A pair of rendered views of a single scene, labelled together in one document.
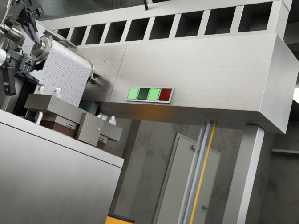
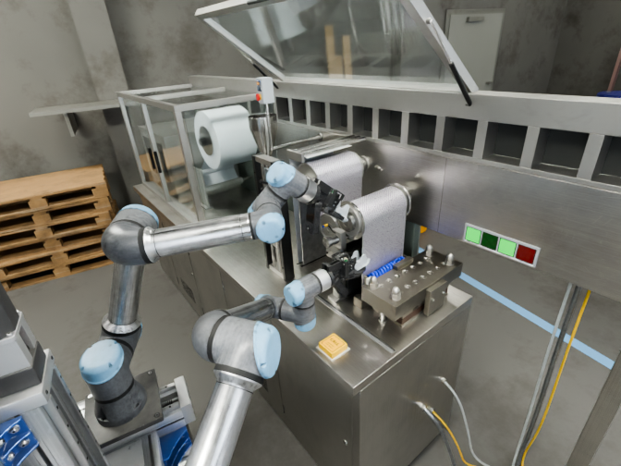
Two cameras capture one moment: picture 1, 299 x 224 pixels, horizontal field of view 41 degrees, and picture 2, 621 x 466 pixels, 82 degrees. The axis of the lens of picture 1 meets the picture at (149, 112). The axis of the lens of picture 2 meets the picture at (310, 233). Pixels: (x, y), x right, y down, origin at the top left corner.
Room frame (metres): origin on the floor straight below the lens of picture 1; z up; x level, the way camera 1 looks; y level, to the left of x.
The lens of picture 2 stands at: (0.47, 0.45, 1.82)
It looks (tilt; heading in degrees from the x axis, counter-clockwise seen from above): 28 degrees down; 11
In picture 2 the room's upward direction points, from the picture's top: 4 degrees counter-clockwise
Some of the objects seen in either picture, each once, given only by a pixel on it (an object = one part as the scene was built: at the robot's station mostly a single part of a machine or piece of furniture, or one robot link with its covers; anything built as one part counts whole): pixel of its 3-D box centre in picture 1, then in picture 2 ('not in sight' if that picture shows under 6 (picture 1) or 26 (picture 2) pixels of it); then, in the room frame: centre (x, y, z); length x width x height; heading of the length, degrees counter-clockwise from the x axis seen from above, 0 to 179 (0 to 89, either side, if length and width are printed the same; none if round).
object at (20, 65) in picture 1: (15, 65); (338, 269); (1.52, 0.56, 1.12); 0.12 x 0.08 x 0.09; 137
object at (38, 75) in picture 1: (39, 77); (363, 261); (1.58, 0.48, 1.12); 0.09 x 0.03 x 0.06; 136
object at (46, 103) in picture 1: (76, 118); (413, 280); (1.64, 0.29, 1.00); 0.40 x 0.16 x 0.06; 137
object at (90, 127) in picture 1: (90, 130); (435, 298); (1.59, 0.21, 0.97); 0.10 x 0.03 x 0.11; 137
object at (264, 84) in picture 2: not in sight; (263, 90); (2.04, 0.92, 1.66); 0.07 x 0.07 x 0.10; 35
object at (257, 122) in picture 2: not in sight; (262, 121); (2.21, 0.99, 1.50); 0.14 x 0.14 x 0.06
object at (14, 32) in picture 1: (13, 33); not in sight; (1.79, 0.73, 1.34); 0.06 x 0.06 x 0.06; 47
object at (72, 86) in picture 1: (60, 90); (383, 247); (1.69, 0.40, 1.11); 0.23 x 0.01 x 0.18; 137
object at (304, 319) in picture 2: not in sight; (299, 312); (1.40, 0.68, 1.01); 0.11 x 0.08 x 0.11; 79
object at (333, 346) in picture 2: not in sight; (333, 345); (1.36, 0.57, 0.91); 0.07 x 0.07 x 0.02; 47
